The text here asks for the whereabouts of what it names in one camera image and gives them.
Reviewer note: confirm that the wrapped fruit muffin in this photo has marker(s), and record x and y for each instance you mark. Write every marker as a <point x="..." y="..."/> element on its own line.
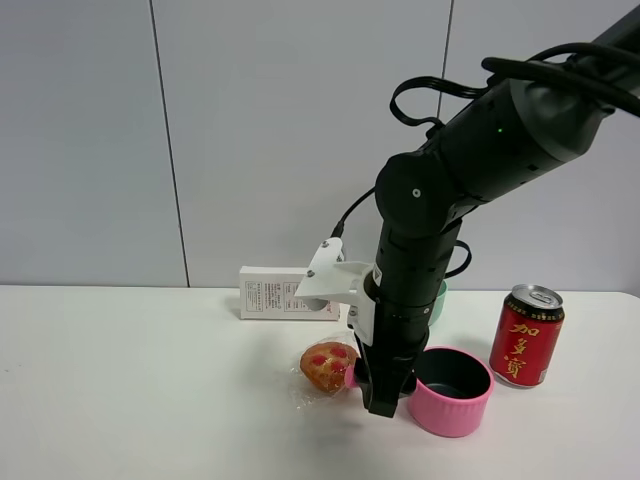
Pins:
<point x="320" y="374"/>

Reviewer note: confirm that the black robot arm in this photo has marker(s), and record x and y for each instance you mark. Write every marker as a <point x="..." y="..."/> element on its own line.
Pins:
<point x="532" y="117"/>

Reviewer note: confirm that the pink toy saucepan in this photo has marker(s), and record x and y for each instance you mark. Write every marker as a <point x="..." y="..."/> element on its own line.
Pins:
<point x="447" y="391"/>

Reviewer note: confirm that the red drink can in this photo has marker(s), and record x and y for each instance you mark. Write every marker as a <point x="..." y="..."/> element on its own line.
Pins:
<point x="527" y="332"/>

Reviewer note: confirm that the green plastic bowl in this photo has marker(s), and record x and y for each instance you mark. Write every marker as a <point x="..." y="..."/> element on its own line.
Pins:
<point x="438" y="305"/>

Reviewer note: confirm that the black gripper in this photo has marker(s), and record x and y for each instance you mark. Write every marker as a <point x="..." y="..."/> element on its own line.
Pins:
<point x="385" y="371"/>

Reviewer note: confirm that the white cardboard box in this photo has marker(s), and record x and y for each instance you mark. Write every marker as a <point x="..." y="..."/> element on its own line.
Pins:
<point x="268" y="293"/>

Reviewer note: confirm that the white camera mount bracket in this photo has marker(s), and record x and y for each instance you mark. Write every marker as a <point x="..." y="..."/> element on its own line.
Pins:
<point x="330" y="278"/>

